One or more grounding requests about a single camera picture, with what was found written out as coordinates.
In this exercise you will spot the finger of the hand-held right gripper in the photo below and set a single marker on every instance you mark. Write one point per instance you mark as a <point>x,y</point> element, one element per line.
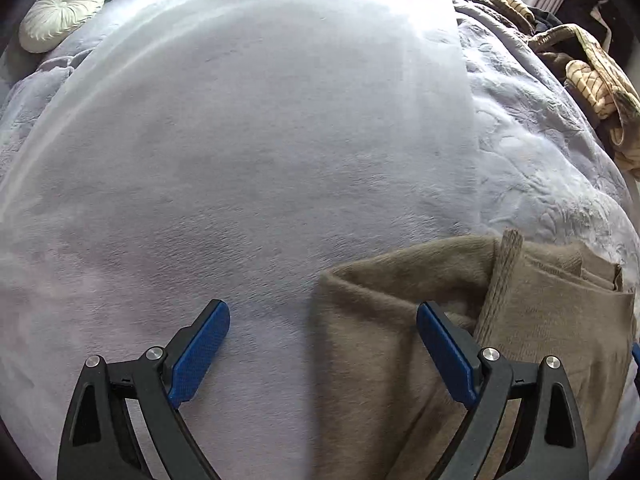
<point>636,357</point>

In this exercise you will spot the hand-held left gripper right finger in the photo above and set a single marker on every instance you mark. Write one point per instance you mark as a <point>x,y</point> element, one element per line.
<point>447,355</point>

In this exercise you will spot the white round pleated cushion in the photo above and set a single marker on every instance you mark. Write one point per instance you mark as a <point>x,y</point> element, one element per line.
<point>60,10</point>

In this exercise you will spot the grey-brown garment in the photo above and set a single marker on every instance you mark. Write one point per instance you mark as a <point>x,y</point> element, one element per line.
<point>600,55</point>

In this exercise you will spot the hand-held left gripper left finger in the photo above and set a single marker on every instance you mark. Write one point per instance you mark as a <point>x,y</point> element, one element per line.
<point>200,355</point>

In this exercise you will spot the lilac embossed quilt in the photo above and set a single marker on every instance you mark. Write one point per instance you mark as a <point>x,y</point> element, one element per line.
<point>525,135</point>

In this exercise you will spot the tan knit sweater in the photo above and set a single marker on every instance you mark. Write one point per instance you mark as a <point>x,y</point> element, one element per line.
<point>380,310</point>

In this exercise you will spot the lilac smooth fleece blanket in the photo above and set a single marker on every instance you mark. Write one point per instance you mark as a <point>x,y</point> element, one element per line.
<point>250,135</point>

